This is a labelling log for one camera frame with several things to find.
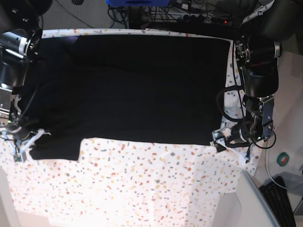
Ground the green tape roll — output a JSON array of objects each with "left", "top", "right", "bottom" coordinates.
[{"left": 276, "top": 152, "right": 289, "bottom": 166}]

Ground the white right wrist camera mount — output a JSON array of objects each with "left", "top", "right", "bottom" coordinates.
[{"left": 1, "top": 129, "right": 52, "bottom": 163}]

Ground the grey monitor edge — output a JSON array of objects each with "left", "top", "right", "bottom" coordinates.
[{"left": 236, "top": 171, "right": 280, "bottom": 227}]

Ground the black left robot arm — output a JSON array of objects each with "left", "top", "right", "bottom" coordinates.
[{"left": 212, "top": 0, "right": 303, "bottom": 152}]

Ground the black keyboard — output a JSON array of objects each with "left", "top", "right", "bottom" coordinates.
[{"left": 259, "top": 182, "right": 296, "bottom": 227}]

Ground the white cable on desk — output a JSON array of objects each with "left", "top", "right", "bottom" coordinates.
[{"left": 265, "top": 141, "right": 288, "bottom": 190}]

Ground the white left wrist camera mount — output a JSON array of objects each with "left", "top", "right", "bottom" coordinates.
[{"left": 225, "top": 143, "right": 253, "bottom": 166}]

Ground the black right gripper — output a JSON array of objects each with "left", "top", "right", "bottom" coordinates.
[{"left": 0, "top": 125, "right": 36, "bottom": 144}]

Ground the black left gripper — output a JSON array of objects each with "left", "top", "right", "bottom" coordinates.
[{"left": 212, "top": 125, "right": 250, "bottom": 153}]

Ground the terrazzo pattern tablecloth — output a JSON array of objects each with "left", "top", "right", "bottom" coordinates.
[{"left": 0, "top": 29, "right": 263, "bottom": 227}]

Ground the black t-shirt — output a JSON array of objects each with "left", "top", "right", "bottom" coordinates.
[{"left": 20, "top": 35, "right": 230, "bottom": 160}]

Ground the blue box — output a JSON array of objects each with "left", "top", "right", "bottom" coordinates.
[{"left": 105, "top": 0, "right": 176, "bottom": 7}]

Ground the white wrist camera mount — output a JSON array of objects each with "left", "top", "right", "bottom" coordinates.
[
  {"left": 225, "top": 143, "right": 253, "bottom": 166},
  {"left": 1, "top": 129, "right": 52, "bottom": 163}
]

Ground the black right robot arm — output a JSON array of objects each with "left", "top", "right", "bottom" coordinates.
[{"left": 0, "top": 0, "right": 53, "bottom": 141}]

